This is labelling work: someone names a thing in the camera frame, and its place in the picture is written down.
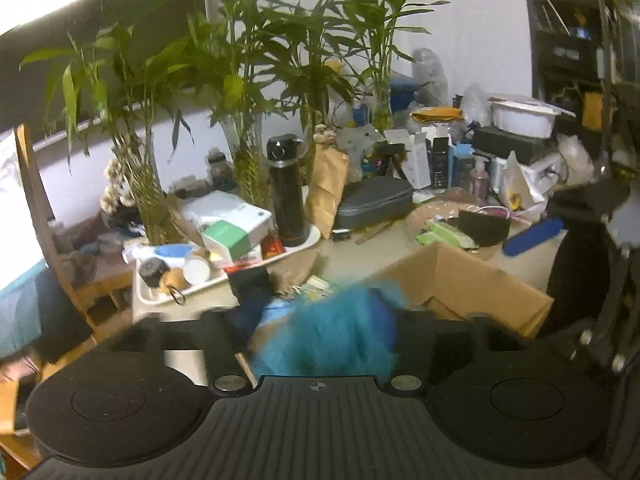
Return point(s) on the blue yellow printed bag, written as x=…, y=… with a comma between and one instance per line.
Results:
x=369, y=165

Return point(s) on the wooden chair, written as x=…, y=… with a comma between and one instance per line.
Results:
x=37, y=185

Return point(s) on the white plastic tub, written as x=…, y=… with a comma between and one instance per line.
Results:
x=522, y=115

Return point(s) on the black product box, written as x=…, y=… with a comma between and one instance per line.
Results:
x=440, y=162

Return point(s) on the tall clear plastic bag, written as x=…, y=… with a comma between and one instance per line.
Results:
x=431, y=72

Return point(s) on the brown bottle with carabiner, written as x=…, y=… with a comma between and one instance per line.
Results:
x=172, y=280

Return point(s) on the green wet wipes packet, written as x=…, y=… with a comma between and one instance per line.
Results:
x=317, y=287

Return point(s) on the cardboard box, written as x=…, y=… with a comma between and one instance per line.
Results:
x=475, y=285

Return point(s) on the blue small box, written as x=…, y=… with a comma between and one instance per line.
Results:
x=461, y=165

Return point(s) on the dark cloth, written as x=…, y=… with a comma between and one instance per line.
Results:
x=575, y=280

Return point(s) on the blue white packet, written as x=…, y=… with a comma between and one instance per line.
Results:
x=172, y=251

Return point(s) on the black cloth bag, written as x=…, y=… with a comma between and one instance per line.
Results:
x=60, y=320

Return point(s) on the glass jar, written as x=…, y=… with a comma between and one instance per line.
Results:
x=220, y=170

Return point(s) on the dried white flowers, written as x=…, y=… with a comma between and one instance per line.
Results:
x=112, y=185
x=324, y=135

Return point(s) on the black round jar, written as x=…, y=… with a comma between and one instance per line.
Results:
x=151, y=271

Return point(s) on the dark storage shelf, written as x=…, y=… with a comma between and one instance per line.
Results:
x=565, y=35

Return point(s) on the green white tissue box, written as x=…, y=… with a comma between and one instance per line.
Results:
x=225, y=240

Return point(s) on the black thermos bottle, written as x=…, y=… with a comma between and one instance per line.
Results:
x=287, y=190

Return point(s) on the red packet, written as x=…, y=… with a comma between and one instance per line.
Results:
x=272, y=247

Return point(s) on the yellow padded envelope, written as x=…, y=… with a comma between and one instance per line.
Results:
x=435, y=114

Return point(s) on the white product box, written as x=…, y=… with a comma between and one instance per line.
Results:
x=416, y=160

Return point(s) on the white yellow plastic bag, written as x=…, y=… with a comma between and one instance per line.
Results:
x=517, y=185

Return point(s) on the wooden chopsticks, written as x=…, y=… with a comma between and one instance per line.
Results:
x=375, y=232

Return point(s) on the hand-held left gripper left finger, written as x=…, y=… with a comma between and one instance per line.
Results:
x=244, y=324

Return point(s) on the black wall screen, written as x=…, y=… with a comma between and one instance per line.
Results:
x=100, y=35

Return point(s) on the black mini tripod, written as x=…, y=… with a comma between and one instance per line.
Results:
x=390, y=152

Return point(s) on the bamboo plant in glass vase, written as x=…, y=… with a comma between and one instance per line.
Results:
x=150, y=200
x=310, y=105
x=382, y=95
x=247, y=160

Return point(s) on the silver teal mailer bag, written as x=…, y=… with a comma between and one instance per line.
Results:
x=12, y=210

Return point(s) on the black cloth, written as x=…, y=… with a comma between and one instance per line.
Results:
x=250, y=282

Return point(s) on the grey zip case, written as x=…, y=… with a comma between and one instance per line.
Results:
x=372, y=202

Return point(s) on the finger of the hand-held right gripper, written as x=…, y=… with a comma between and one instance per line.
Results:
x=530, y=237
x=607, y=310

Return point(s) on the teal fluffy plush toy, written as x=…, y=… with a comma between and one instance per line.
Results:
x=330, y=330

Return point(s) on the orange jar with white lid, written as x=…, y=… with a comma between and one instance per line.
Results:
x=196, y=271

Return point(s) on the white tray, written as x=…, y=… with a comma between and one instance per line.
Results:
x=150, y=296

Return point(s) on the white plastic package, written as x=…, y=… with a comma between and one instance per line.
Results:
x=235, y=207

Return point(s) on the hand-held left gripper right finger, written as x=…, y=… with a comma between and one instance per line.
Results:
x=415, y=342

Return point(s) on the brown paper bag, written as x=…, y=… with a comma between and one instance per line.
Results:
x=325, y=185

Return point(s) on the pink pump bottle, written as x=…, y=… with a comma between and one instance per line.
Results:
x=480, y=177

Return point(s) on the black flat box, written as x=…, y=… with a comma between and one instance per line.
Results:
x=510, y=142

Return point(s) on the light green packet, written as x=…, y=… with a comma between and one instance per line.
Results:
x=445, y=234

